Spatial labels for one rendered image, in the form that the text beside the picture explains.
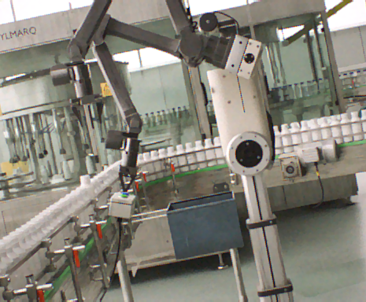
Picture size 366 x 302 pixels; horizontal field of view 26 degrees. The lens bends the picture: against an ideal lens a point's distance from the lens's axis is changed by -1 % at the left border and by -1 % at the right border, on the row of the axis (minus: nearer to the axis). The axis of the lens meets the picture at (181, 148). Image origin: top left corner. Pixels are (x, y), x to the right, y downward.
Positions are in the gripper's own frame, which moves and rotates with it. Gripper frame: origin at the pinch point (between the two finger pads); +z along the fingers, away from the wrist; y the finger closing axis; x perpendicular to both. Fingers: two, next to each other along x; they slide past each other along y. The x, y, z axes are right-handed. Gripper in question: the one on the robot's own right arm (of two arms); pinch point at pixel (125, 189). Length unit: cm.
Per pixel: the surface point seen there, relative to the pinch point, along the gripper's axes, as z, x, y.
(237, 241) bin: 22, 48, -54
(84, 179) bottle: 0.2, -17.7, -14.0
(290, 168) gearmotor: -7, 77, -159
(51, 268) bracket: 13, -9, 87
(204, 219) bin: 15, 32, -54
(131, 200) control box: 2.1, 3.4, 9.5
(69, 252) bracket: 8, -5, 88
